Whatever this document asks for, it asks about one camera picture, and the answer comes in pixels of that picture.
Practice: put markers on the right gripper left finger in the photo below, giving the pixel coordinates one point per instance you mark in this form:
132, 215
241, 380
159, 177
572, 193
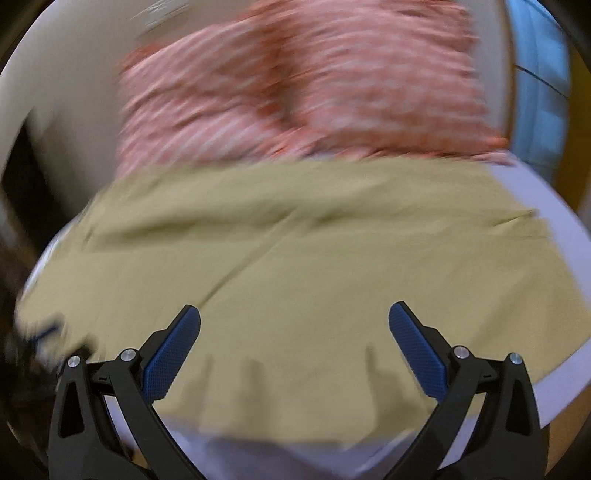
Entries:
83, 442

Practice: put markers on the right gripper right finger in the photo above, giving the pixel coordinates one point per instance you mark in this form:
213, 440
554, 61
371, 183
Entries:
508, 440

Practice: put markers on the khaki pants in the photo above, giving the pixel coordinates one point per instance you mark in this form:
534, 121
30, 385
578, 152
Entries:
295, 295

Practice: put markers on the left polka dot pillow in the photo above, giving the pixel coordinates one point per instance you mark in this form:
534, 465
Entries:
212, 96

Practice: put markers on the polka dot pillow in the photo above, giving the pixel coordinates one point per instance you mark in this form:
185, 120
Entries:
212, 96
378, 77

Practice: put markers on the blue glass window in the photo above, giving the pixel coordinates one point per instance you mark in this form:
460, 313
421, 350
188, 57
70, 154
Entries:
542, 87

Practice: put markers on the right polka dot pillow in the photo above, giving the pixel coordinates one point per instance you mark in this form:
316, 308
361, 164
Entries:
378, 77

